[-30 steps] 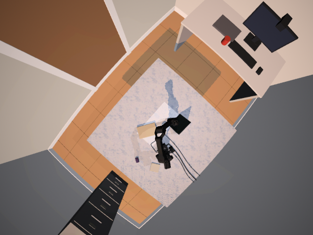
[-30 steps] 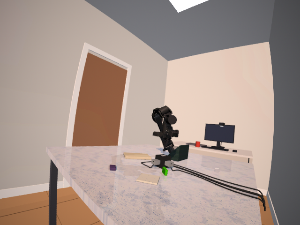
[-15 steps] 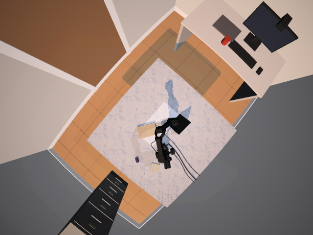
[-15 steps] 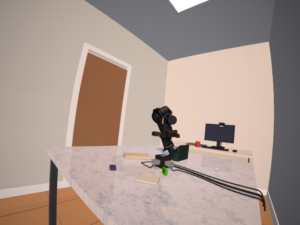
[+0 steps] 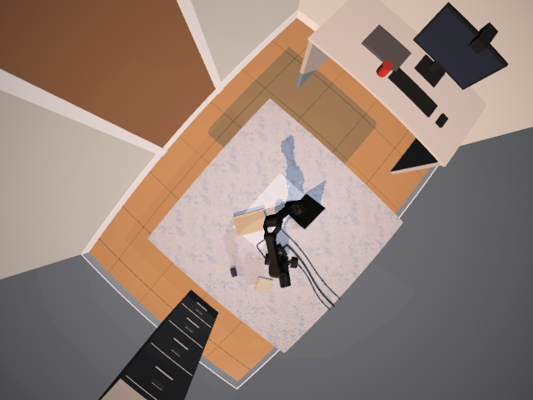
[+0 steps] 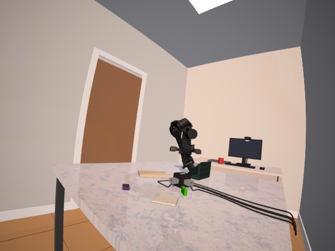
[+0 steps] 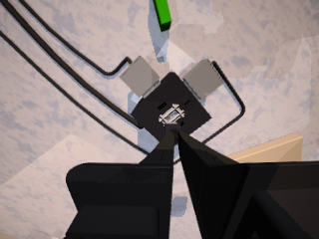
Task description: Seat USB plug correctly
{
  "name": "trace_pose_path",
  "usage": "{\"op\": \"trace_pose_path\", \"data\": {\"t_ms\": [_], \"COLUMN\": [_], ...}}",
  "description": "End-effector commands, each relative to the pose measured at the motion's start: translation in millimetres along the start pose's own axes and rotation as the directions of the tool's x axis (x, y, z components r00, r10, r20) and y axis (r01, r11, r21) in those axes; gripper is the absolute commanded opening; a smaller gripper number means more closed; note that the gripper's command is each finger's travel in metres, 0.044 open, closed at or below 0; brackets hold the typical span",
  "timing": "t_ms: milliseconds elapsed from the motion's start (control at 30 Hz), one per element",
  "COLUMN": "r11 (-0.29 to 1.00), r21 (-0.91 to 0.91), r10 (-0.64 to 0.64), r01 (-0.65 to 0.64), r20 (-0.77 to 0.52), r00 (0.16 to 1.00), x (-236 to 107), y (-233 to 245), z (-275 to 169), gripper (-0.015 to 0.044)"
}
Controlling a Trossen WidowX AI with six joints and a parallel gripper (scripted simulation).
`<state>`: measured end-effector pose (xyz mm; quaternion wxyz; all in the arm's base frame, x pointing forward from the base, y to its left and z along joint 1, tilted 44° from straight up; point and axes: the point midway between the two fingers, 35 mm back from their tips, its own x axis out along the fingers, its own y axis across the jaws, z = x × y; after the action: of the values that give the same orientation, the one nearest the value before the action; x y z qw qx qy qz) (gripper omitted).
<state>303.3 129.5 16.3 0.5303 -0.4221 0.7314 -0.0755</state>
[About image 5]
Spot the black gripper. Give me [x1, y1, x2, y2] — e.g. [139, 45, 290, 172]
[265, 253, 298, 268]

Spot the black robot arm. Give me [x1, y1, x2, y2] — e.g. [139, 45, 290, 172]
[263, 200, 306, 288]

